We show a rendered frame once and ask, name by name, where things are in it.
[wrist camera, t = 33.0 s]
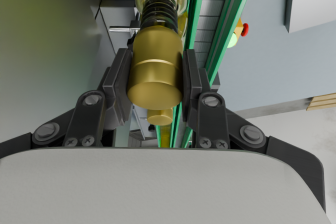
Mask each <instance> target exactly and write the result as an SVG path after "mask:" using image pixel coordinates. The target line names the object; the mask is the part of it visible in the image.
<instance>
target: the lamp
mask: <svg viewBox="0 0 336 224"><path fill-rule="evenodd" d="M236 42H237V36H236V33H235V32H233V35H232V37H231V40H230V42H229V44H228V48H230V47H232V46H234V45H235V44H236Z"/></svg>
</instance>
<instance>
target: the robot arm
mask: <svg viewBox="0 0 336 224"><path fill-rule="evenodd" d="M131 63H132V52H131V50H128V48H119V49H118V51H117V53H116V56H115V58H114V60H113V62H112V65H111V66H108V67H107V68H106V70H105V72H104V74H103V77H102V79H101V81H100V83H99V85H98V87H97V89H96V90H89V91H87V92H85V93H83V94H82V95H81V96H80V97H79V98H78V100H77V103H76V106H75V108H73V109H71V110H69V111H67V112H65V113H63V114H61V115H59V116H57V117H55V118H53V119H52V120H50V121H48V122H46V123H44V124H42V125H41V126H39V127H38V128H37V129H36V130H35V131H34V133H31V132H28V133H26V134H23V135H20V136H17V137H15V138H12V139H9V140H6V141H4V142H1V143H0V224H332V223H331V222H330V220H329V218H328V217H327V215H326V197H325V178H324V167H323V164H322V162H321V161H320V160H319V159H318V158H317V157H316V156H315V155H314V154H312V153H310V152H309V151H306V150H304V149H302V148H299V147H297V146H294V145H292V144H290V143H287V142H285V141H283V140H280V139H278V138H275V137H273V136H271V135H270V136H269V137H267V136H265V134H264V133H263V131H262V130H261V129H260V128H258V127H257V126H255V125H254V124H252V123H250V122H249V121H247V120H245V119H244V118H242V117H241V116H239V115H237V114H236V113H234V112H232V111H231V110H229V109H228V108H226V104H225V100H224V98H223V97H222V96H221V95H220V94H218V93H216V92H213V91H211V87H210V83H209V79H208V75H207V71H206V69H205V68H198V63H197V58H196V53H195V49H186V51H183V55H182V70H183V99H182V101H181V106H182V121H183V122H186V127H189V128H191V129H192V141H191V148H178V147H115V143H116V133H117V127H118V126H125V122H126V121H128V120H129V115H130V111H131V106H132V102H131V101H130V100H129V98H128V96H127V88H128V82H129V76H130V69H131Z"/></svg>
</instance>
